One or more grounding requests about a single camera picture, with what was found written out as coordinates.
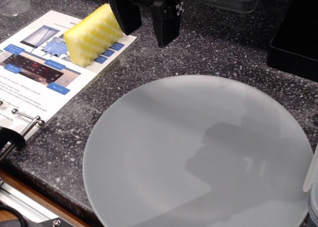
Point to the metal screw clamp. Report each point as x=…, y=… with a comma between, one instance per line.
x=10, y=139

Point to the large grey plate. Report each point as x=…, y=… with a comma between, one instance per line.
x=197, y=151

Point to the clear plastic cup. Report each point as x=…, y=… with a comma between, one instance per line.
x=14, y=7

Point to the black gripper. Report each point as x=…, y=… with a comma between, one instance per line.
x=165, y=15

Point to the aluminium rail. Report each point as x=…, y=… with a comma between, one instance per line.
x=33, y=212

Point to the black tray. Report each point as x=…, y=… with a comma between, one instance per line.
x=294, y=48

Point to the yellow foam sponge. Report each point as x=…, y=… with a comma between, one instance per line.
x=92, y=36

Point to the laminated dishwasher instruction sheet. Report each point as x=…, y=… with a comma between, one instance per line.
x=37, y=76

